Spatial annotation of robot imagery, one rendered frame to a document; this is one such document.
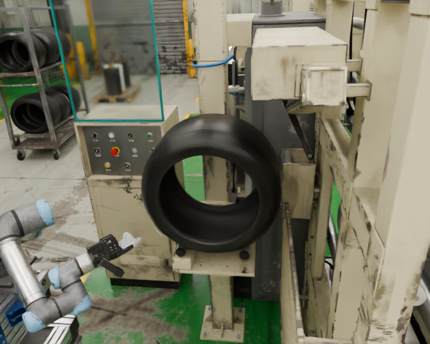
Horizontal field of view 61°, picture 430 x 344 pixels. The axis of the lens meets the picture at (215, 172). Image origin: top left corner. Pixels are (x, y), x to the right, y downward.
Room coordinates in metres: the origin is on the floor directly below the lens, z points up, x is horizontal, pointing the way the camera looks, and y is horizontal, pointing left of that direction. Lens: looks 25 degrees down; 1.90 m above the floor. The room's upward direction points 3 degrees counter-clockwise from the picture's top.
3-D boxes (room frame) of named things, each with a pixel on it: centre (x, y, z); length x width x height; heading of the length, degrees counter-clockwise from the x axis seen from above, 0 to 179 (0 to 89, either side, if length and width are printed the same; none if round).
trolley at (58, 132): (5.22, 2.36, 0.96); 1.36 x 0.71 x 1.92; 172
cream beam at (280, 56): (1.28, -0.27, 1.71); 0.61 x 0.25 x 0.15; 172
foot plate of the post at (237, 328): (1.70, -0.01, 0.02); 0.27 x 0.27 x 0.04; 82
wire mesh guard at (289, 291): (1.17, -0.29, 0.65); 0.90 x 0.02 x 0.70; 172
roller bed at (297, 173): (1.61, -0.40, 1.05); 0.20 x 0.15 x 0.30; 172
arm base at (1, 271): (1.46, 1.08, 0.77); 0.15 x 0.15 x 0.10
